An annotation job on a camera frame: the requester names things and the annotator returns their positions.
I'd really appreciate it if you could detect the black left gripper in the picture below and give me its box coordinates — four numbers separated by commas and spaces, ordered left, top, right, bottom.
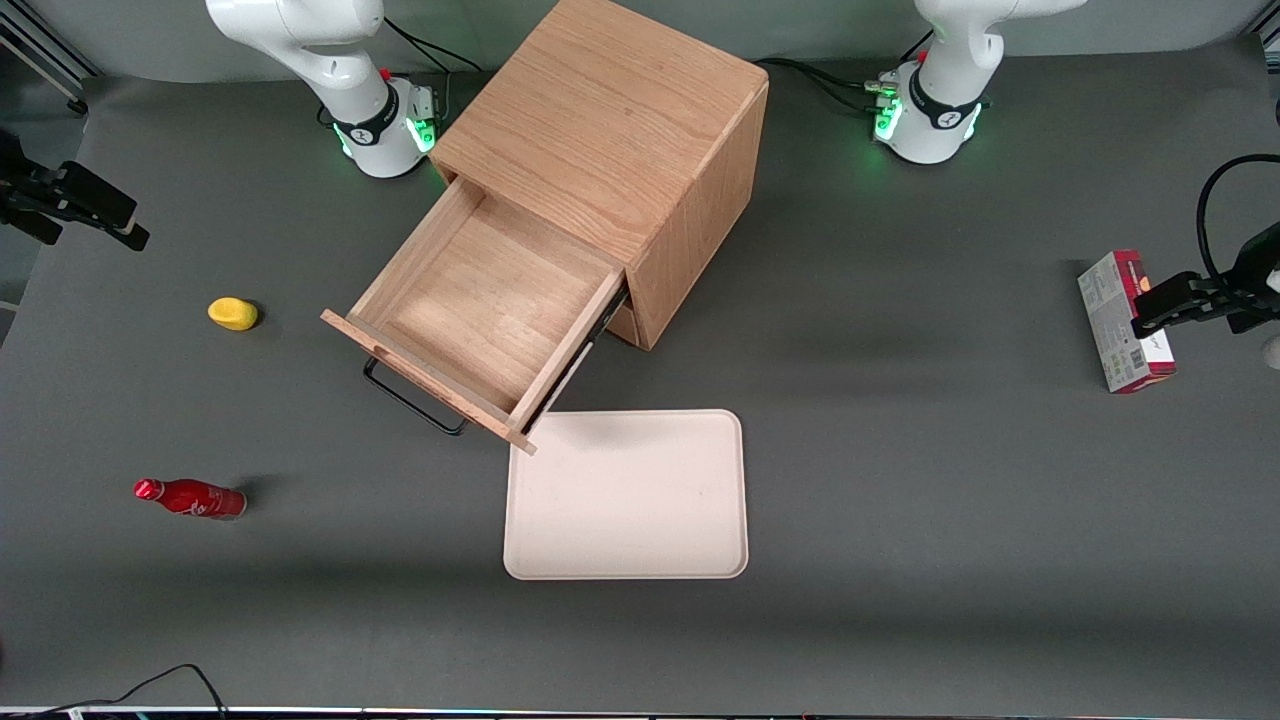
1131, 222, 1280, 338

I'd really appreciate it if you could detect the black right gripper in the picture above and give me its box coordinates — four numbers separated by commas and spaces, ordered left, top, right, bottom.
0, 128, 151, 252

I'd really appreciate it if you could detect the long black drawer handle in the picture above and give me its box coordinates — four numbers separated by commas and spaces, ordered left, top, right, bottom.
362, 355, 469, 436

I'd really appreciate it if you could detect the wooden drawer with box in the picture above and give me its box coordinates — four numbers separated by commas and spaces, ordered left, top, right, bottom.
320, 175, 631, 456

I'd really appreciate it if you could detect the wooden drawer cabinet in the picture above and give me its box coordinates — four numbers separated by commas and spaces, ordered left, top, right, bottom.
430, 0, 771, 351

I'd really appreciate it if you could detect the red and white carton box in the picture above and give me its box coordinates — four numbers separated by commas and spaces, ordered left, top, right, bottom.
1077, 249, 1178, 395

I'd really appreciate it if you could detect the red cola bottle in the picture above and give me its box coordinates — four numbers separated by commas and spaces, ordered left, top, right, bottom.
133, 478, 248, 521

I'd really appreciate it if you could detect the beige rectangular tray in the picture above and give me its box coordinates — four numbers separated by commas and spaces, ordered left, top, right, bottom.
502, 408, 750, 581

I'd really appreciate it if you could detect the black looped camera cable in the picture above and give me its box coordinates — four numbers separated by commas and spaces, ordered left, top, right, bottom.
1197, 154, 1280, 286

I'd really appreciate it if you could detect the black right arm base cable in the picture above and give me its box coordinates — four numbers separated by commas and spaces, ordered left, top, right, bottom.
383, 15, 483, 121

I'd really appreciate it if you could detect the black arm base cable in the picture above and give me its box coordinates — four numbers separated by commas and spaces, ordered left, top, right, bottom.
752, 57, 896, 116
383, 15, 483, 121

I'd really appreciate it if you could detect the black left arm base cable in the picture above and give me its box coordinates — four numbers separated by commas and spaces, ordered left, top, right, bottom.
752, 57, 896, 116

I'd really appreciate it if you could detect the black cable at table edge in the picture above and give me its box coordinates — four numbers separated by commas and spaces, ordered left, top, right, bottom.
40, 663, 229, 719

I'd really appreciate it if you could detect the black drawer slide rail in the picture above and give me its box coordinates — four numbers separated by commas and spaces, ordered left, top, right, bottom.
525, 285, 631, 431

